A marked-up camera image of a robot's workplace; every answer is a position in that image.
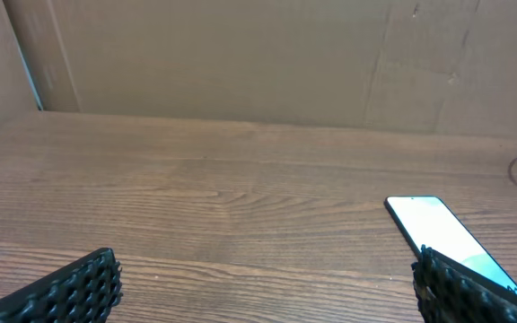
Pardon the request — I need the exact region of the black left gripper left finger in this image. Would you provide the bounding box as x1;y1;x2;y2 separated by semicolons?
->
0;248;123;323

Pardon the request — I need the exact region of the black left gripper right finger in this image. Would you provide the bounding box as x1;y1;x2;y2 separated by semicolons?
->
411;246;517;323

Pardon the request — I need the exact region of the black Samsung Galaxy smartphone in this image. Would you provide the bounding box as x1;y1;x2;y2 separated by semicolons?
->
384;196;517;295

